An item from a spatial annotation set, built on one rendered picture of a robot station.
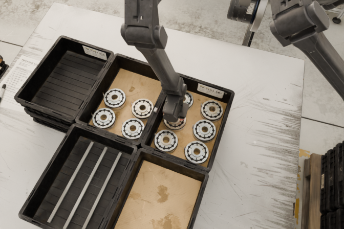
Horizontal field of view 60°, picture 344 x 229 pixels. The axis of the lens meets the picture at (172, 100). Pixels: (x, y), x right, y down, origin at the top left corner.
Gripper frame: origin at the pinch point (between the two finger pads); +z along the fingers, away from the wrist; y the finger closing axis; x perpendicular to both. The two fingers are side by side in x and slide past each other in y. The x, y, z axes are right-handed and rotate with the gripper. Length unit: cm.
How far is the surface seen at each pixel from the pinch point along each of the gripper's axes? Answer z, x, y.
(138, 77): 3.6, 18.8, -23.6
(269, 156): 18, 1, 47
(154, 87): 3.7, 15.4, -14.4
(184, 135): 4.3, -5.4, 5.7
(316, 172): 74, 23, 94
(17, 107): 16, -8, -81
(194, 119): 4.2, 3.6, 8.4
